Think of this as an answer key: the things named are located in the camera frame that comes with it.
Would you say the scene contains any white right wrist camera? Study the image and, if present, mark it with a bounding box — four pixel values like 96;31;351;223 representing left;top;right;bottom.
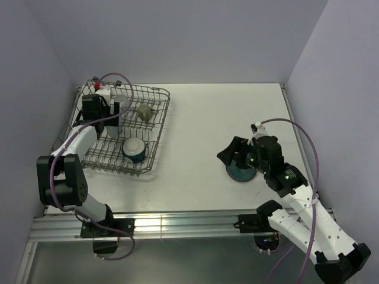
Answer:
248;121;268;145

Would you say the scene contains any clear plastic cup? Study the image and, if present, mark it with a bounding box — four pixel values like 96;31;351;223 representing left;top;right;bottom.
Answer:
114;95;130;113

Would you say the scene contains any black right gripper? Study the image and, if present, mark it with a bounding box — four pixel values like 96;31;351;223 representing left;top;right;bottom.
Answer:
216;135;268;174

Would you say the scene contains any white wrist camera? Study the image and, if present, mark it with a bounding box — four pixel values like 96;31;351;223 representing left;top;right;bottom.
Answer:
94;82;112;104
248;121;268;145

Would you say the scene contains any light blue scalloped plate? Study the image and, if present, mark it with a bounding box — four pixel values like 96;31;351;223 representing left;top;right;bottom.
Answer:
106;125;121;138

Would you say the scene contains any teal and cream bowl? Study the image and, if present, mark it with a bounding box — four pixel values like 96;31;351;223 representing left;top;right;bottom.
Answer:
121;138;147;164

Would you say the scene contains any aluminium mounting rail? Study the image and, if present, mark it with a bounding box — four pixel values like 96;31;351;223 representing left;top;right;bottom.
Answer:
29;208;340;242

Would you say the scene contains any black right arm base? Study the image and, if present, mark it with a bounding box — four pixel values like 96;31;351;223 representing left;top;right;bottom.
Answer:
233;213;289;254

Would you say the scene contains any dark teal round plate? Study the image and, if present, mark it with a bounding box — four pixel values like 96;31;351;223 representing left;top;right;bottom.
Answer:
226;164;256;183

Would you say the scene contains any beige ceramic mug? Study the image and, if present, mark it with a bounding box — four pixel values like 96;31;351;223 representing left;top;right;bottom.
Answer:
137;104;152;122

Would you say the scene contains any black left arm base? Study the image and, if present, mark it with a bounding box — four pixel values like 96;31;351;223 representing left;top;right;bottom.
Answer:
80;218;136;256

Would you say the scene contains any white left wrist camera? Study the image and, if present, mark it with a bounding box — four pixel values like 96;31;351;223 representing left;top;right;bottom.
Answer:
94;82;112;104

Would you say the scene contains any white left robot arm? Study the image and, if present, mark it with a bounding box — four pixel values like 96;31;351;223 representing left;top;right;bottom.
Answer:
36;94;122;236

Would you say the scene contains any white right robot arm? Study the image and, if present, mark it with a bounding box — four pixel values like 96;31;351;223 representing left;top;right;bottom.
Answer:
217;136;371;283

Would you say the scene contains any grey wire dish rack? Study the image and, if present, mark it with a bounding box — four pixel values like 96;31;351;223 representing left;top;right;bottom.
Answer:
49;76;171;180

